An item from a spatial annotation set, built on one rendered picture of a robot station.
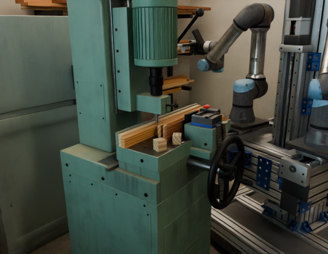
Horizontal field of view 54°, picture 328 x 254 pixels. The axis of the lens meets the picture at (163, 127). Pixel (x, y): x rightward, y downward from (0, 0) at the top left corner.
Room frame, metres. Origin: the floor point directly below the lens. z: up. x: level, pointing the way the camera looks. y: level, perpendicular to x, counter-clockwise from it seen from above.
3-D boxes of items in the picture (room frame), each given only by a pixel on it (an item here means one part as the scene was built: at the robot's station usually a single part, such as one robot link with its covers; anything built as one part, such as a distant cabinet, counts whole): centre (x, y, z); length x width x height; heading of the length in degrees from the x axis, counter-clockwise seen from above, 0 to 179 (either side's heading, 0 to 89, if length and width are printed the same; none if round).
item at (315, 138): (1.39, -0.73, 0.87); 0.15 x 0.15 x 0.10
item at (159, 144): (1.13, 0.02, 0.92); 0.04 x 0.04 x 0.04; 32
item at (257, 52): (1.90, -0.55, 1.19); 0.15 x 0.12 x 0.55; 137
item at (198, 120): (1.28, -0.19, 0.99); 0.13 x 0.11 x 0.06; 143
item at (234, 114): (1.80, -0.46, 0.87); 0.15 x 0.15 x 0.10
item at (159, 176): (1.28, -0.02, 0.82); 0.40 x 0.21 x 0.04; 143
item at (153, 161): (1.33, -0.11, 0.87); 0.61 x 0.30 x 0.06; 143
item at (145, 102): (1.33, 0.04, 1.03); 0.14 x 0.07 x 0.09; 53
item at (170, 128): (1.31, -0.08, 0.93); 0.24 x 0.01 x 0.06; 143
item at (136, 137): (1.41, -0.04, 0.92); 0.67 x 0.02 x 0.04; 143
